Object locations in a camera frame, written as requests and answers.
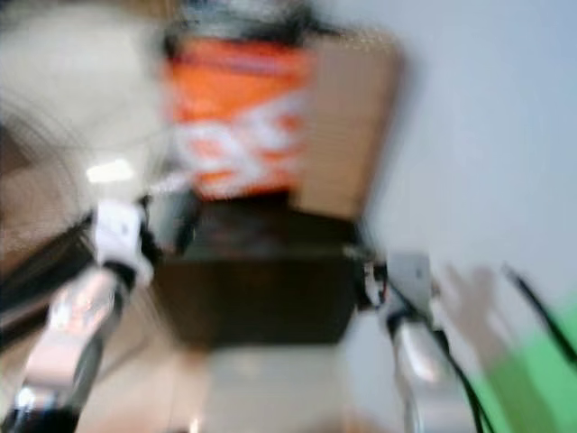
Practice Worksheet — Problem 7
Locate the black glossy table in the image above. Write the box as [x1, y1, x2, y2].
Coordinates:
[149, 194, 366, 353]

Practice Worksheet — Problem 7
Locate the orange white printed bag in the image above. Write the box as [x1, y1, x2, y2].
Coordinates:
[162, 41, 316, 201]

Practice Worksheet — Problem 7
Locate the brown cardboard box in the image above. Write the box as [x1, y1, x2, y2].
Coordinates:
[293, 32, 407, 222]

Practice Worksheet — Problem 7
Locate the green backdrop cloth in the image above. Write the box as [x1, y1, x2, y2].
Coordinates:
[469, 302, 577, 433]

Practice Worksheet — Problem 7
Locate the black bag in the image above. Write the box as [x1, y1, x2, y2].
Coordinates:
[171, 0, 334, 46]

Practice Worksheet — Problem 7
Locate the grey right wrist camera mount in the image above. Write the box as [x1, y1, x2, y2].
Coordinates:
[386, 253, 435, 317]

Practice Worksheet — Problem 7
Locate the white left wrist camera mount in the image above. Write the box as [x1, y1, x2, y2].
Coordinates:
[95, 198, 154, 288]

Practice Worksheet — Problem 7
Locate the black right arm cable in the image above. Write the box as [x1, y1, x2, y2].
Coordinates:
[388, 284, 497, 433]

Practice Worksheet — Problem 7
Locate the round wire fan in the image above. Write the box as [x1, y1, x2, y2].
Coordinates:
[0, 95, 96, 272]

